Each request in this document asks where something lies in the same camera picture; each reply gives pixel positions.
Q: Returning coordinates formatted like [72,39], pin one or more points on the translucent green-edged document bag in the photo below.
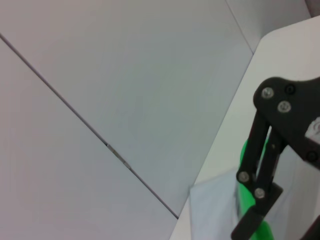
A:
[212,205]

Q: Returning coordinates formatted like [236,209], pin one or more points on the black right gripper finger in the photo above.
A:
[313,235]

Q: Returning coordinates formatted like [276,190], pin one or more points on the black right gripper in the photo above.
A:
[295,112]

